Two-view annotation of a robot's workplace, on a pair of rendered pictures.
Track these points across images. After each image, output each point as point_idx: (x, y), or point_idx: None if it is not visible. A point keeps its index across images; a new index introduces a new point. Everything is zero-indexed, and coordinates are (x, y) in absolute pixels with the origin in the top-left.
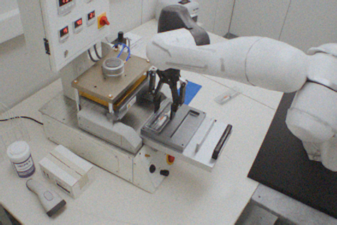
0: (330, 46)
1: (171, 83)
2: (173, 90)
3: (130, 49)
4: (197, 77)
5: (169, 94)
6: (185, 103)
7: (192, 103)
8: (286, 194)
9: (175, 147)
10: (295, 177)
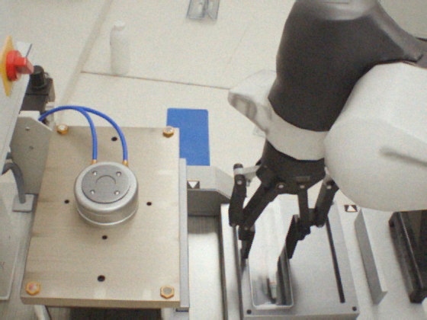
0: None
1: (306, 190)
2: (305, 203)
3: None
4: (184, 93)
5: (227, 187)
6: (200, 165)
7: (216, 159)
8: None
9: (337, 318)
10: None
